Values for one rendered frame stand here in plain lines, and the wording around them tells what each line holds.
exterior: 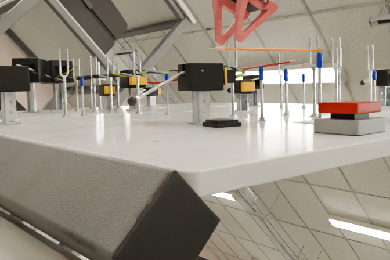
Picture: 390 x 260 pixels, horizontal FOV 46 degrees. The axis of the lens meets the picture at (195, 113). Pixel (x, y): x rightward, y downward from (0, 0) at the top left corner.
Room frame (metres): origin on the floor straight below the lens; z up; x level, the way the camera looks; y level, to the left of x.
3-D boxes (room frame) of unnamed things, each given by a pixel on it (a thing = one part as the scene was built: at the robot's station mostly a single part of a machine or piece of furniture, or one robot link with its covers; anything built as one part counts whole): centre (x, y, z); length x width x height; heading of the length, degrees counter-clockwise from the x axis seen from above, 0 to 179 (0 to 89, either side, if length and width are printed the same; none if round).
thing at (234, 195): (7.42, -0.98, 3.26); 1.27 x 0.17 x 0.08; 33
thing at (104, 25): (1.57, 0.59, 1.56); 0.30 x 0.23 x 0.19; 124
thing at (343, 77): (3.49, -0.43, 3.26); 1.27 x 0.17 x 0.08; 33
